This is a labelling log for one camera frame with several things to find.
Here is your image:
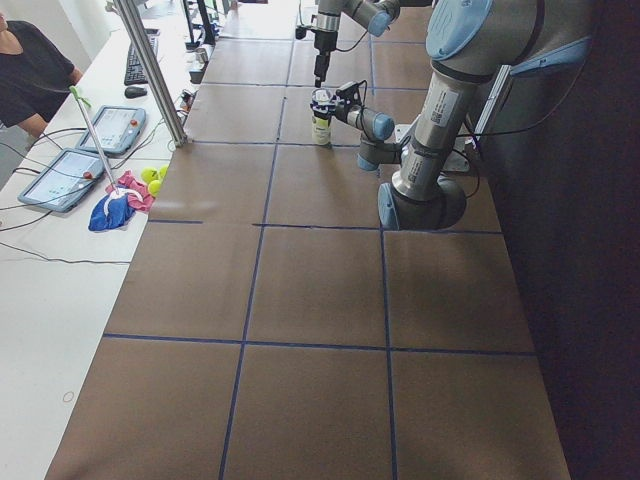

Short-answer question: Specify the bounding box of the near teach pendant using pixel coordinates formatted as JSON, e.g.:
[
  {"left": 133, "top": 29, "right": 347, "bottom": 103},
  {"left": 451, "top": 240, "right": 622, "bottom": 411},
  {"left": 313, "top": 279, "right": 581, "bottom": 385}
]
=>
[{"left": 17, "top": 148, "right": 104, "bottom": 213}]

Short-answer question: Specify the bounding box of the teach pendant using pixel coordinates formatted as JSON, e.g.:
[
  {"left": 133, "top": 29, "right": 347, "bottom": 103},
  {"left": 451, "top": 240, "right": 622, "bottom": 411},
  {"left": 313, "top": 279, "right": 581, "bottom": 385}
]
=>
[
  {"left": 17, "top": 148, "right": 104, "bottom": 213},
  {"left": 91, "top": 105, "right": 147, "bottom": 157}
]

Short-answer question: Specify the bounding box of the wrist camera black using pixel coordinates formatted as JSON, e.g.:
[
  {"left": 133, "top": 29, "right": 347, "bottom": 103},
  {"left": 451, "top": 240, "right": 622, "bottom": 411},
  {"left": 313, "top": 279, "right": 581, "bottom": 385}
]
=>
[
  {"left": 295, "top": 14, "right": 315, "bottom": 40},
  {"left": 335, "top": 81, "right": 362, "bottom": 105}
]

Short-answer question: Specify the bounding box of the black computer mouse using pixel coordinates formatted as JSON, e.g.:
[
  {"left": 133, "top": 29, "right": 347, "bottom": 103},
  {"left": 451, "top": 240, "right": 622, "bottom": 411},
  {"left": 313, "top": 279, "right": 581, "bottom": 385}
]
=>
[{"left": 124, "top": 85, "right": 147, "bottom": 99}]

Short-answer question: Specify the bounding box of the blue cloth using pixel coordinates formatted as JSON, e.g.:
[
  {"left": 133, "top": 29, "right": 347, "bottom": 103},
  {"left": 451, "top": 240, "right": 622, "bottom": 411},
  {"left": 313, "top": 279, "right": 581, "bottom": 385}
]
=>
[{"left": 88, "top": 195, "right": 135, "bottom": 232}]

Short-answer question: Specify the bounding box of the aluminium frame post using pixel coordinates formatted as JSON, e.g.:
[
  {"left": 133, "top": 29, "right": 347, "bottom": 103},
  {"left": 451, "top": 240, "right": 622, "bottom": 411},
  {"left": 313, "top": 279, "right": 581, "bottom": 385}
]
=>
[{"left": 114, "top": 0, "right": 187, "bottom": 148}]

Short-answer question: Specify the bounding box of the far teach pendant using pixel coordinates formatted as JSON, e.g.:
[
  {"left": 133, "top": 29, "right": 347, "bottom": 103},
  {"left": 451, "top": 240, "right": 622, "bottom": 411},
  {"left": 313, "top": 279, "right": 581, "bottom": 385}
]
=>
[{"left": 91, "top": 105, "right": 147, "bottom": 157}]

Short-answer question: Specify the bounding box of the black keyboard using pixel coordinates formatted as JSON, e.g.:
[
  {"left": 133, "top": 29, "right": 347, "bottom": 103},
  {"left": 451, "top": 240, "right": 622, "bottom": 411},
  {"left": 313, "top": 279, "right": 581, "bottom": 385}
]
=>
[{"left": 123, "top": 44, "right": 148, "bottom": 86}]

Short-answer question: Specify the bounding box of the clear tennis ball tube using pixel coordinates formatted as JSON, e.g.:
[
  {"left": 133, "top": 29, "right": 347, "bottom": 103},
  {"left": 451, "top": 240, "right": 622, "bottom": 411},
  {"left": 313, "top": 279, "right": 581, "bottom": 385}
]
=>
[{"left": 311, "top": 114, "right": 332, "bottom": 146}]

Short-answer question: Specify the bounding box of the spare tennis ball one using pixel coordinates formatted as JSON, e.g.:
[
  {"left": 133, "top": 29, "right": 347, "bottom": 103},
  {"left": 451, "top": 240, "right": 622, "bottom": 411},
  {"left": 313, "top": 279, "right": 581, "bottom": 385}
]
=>
[{"left": 141, "top": 167, "right": 158, "bottom": 184}]

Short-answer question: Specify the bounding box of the spare tennis ball two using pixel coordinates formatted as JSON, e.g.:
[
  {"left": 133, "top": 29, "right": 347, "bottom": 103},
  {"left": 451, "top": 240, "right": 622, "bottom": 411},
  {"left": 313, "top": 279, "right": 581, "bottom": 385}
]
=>
[{"left": 147, "top": 180, "right": 162, "bottom": 197}]

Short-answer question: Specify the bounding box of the person in black shirt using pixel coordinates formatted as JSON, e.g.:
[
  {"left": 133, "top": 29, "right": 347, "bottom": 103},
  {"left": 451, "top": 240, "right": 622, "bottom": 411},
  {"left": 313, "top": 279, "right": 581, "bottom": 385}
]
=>
[{"left": 1, "top": 17, "right": 83, "bottom": 138}]

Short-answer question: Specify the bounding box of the litter picker stick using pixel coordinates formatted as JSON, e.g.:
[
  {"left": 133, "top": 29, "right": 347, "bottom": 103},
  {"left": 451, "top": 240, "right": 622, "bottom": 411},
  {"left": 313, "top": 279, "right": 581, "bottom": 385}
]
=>
[{"left": 69, "top": 86, "right": 122, "bottom": 199}]

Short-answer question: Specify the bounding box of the metal cup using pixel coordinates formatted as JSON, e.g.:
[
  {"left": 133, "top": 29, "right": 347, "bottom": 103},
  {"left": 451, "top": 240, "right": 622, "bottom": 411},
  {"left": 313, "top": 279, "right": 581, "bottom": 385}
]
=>
[{"left": 194, "top": 45, "right": 210, "bottom": 64}]

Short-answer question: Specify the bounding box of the pink cloth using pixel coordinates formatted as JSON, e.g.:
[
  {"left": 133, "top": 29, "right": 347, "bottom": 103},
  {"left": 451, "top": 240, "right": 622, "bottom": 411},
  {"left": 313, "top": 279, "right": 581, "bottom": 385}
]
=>
[{"left": 117, "top": 170, "right": 155, "bottom": 212}]

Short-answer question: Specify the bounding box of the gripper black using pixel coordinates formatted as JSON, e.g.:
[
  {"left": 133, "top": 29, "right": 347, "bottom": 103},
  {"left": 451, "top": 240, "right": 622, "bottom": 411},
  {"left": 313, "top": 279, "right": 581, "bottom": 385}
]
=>
[
  {"left": 310, "top": 88, "right": 349, "bottom": 121},
  {"left": 314, "top": 28, "right": 338, "bottom": 88}
]

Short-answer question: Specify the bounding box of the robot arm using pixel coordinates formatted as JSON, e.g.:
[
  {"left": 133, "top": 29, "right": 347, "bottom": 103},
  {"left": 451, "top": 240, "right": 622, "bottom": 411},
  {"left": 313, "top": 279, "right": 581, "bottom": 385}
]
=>
[
  {"left": 307, "top": 0, "right": 435, "bottom": 88},
  {"left": 309, "top": 0, "right": 596, "bottom": 230}
]

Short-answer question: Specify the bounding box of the spare tennis ball three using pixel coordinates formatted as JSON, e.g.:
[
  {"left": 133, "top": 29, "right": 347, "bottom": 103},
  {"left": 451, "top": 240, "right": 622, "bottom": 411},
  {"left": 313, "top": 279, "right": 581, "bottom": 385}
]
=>
[{"left": 158, "top": 165, "right": 169, "bottom": 181}]

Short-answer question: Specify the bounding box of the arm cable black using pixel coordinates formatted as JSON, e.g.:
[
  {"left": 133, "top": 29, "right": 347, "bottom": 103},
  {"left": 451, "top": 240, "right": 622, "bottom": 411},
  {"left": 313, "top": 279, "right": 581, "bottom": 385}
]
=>
[
  {"left": 369, "top": 59, "right": 589, "bottom": 201},
  {"left": 336, "top": 30, "right": 370, "bottom": 53}
]

